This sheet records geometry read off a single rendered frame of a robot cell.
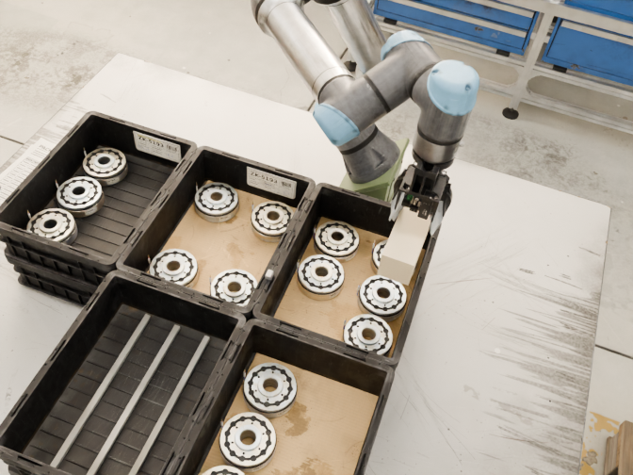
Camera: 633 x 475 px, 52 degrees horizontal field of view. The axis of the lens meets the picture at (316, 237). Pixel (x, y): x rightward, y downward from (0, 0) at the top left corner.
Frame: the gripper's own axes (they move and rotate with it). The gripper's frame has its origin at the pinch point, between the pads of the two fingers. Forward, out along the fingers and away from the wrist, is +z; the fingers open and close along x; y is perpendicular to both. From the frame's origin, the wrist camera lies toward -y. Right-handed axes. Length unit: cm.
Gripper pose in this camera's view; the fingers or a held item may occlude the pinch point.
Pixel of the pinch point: (414, 220)
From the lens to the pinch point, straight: 126.3
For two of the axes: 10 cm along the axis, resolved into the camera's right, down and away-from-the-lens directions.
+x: 9.3, 3.3, -1.7
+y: -3.6, 7.1, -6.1
